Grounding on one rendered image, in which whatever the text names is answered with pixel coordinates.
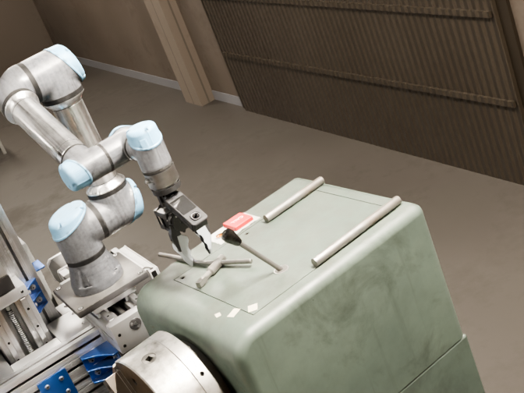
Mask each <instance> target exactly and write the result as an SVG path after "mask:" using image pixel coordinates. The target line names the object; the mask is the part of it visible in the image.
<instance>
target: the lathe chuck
mask: <svg viewBox="0 0 524 393"><path fill-rule="evenodd" d="M148 354H155V355H156V357H157V358H156V360H155V361H154V362H152V363H150V364H144V363H142V359H143V358H144V357H145V356H146V355H148ZM115 365H117V367H118V368H119V369H120V370H121V372H122V373H123V375H124V376H125V378H126V379H127V381H128V382H129V383H130V384H131V386H132V387H133V389H134V390H135V392H136V393H206V392H205V390H204V389H203V388H202V387H201V385H200V384H199V382H198V381H197V379H196V378H195V377H194V376H193V375H192V374H191V372H190V371H189V370H188V369H187V368H186V366H185V365H184V364H183V363H182V362H181V361H180V360H179V359H178V358H177V357H176V356H175V355H174V354H173V353H172V352H171V351H170V350H168V349H167V348H166V347H164V346H163V345H162V344H160V343H159V342H156V341H154V340H151V339H146V340H145V341H143V342H141V343H140V344H139V345H138V346H136V347H135V348H134V349H132V350H130V351H129V352H128V353H126V354H125V355H124V356H123V357H121V358H120V359H118V360H116V361H115V364H113V367H112V372H113V373H115V372H116V371H117V370H116V369H115V368H114V367H115Z"/></svg>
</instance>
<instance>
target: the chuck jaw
mask: <svg viewBox="0 0 524 393"><path fill-rule="evenodd" d="M114 368H115V369H116V370H117V371H116V372H115V373H114V374H112V375H111V376H110V377H108V378H107V379H106V380H105V381H104V382H103V384H104V385H105V387H106V388H107V389H108V390H109V392H110V393H136V392H135V390H134V389H133V387H132V386H131V384H130V383H129V382H128V381H127V379H126V378H125V376H124V375H123V373H122V372H121V370H120V369H119V368H118V367H117V365H115V367H114Z"/></svg>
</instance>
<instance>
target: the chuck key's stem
mask: <svg viewBox="0 0 524 393"><path fill-rule="evenodd" d="M221 260H227V258H226V256H225V255H223V254H220V255H219V256H218V257H217V258H216V260H215V261H214V262H213V263H212V264H211V265H210V266H209V267H208V269H207V272H206V273H205V274H204V275H203V276H201V277H200V278H199V279H198V280H197V282H196V286H197V288H202V287H203V286H204V284H205V283H206V282H207V280H208V278H209V277H210V276H213V275H214V274H215V273H216V272H217V271H218V270H219V268H220V267H221V266H222V265H221Z"/></svg>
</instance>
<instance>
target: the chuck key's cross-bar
mask: <svg viewBox="0 0 524 393"><path fill-rule="evenodd" d="M158 256H159V257H164V258H168V259H173V260H180V261H184V259H182V257H181V256H177V255H173V254H169V253H161V252H159V253H158ZM184 262H185V261H184ZM213 262H214V260H198V259H194V262H193V263H194V264H200V265H211V264H212V263H213ZM251 263H253V260H252V259H235V260H221V265H225V264H251Z"/></svg>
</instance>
